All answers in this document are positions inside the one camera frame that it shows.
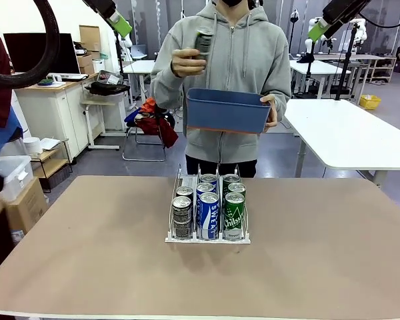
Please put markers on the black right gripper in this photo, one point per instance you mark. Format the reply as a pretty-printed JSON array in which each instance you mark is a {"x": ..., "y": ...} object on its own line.
[{"x": 341, "y": 11}]

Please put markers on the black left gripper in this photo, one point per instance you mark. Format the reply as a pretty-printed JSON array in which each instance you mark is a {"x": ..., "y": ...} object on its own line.
[{"x": 101, "y": 6}]

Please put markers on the black coffee can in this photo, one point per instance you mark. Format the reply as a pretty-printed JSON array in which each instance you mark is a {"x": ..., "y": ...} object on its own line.
[
  {"x": 204, "y": 41},
  {"x": 185, "y": 191},
  {"x": 182, "y": 220}
]

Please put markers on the blue plastic bin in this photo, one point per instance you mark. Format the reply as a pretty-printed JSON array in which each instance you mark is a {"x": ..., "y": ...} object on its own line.
[{"x": 226, "y": 113}]

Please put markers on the green cider can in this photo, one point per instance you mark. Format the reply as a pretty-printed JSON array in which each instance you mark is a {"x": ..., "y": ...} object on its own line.
[
  {"x": 237, "y": 189},
  {"x": 235, "y": 218},
  {"x": 231, "y": 179}
]

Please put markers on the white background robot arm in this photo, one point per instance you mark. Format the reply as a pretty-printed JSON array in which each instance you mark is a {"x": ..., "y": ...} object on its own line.
[
  {"x": 320, "y": 50},
  {"x": 127, "y": 41}
]

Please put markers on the person right forearm grey sleeve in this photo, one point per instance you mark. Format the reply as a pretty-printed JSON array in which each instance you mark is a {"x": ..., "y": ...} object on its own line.
[{"x": 163, "y": 86}]

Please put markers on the person left forearm grey sleeve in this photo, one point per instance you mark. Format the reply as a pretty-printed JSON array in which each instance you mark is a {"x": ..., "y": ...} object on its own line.
[{"x": 283, "y": 103}]

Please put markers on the person right hand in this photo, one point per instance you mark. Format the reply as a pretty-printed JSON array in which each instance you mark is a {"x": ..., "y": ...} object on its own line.
[{"x": 186, "y": 63}]

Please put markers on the person left hand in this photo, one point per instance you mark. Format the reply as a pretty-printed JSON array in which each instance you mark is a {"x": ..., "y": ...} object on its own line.
[{"x": 273, "y": 110}]

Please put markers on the grey laptop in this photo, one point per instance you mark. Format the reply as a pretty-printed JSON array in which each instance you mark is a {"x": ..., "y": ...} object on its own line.
[{"x": 138, "y": 51}]

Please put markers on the stacked cardboard boxes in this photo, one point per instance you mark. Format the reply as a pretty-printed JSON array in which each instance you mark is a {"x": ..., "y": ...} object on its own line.
[{"x": 88, "y": 40}]

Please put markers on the white lidded bin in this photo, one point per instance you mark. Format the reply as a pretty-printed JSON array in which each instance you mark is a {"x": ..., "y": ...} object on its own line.
[{"x": 99, "y": 65}]

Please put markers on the small white table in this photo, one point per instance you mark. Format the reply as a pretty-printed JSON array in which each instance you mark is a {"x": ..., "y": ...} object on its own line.
[{"x": 140, "y": 66}]

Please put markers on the black tripod stand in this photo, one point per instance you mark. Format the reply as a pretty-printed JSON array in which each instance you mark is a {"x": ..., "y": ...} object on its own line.
[{"x": 343, "y": 76}]

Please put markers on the clear tray with items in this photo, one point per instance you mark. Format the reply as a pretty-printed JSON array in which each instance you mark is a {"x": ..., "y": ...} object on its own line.
[{"x": 110, "y": 78}]

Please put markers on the long wooden shelf desk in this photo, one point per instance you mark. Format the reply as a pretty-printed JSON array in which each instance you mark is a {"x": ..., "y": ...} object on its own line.
[{"x": 370, "y": 57}]

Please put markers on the black bag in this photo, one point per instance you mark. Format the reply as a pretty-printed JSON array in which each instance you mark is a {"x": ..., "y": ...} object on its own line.
[{"x": 106, "y": 88}]

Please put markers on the person in grey hoodie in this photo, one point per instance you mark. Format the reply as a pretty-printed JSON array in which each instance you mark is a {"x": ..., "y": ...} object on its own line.
[{"x": 240, "y": 53}]

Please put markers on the white wheeled side table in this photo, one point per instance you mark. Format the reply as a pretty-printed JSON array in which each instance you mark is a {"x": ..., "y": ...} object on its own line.
[{"x": 98, "y": 104}]

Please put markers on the yellow plastic basket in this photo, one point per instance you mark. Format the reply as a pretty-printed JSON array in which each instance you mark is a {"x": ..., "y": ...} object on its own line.
[{"x": 370, "y": 102}]

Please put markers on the black computer monitor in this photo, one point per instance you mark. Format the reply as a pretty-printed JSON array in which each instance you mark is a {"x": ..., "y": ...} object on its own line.
[{"x": 26, "y": 53}]

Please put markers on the white cabinet wooden top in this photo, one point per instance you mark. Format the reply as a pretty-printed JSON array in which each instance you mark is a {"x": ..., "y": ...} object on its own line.
[{"x": 70, "y": 116}]

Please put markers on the red orange clothes pile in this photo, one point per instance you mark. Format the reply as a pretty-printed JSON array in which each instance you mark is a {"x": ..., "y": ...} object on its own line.
[{"x": 160, "y": 130}]

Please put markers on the large white table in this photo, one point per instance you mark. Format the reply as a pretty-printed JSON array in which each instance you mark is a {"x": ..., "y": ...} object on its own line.
[{"x": 353, "y": 143}]

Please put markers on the black office chair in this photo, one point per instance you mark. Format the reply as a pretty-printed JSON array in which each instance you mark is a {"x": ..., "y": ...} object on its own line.
[{"x": 143, "y": 150}]

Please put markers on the white paper roll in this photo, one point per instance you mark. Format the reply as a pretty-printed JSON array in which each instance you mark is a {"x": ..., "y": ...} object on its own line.
[{"x": 32, "y": 146}]

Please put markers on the blue cloth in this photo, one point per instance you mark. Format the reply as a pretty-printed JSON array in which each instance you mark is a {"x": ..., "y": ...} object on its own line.
[{"x": 6, "y": 140}]

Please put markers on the clear plastic storage box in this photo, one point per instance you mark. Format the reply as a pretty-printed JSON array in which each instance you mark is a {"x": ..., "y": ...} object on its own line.
[{"x": 16, "y": 170}]

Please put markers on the brown cardboard box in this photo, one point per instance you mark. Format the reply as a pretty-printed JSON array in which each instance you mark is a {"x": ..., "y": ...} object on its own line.
[{"x": 26, "y": 206}]

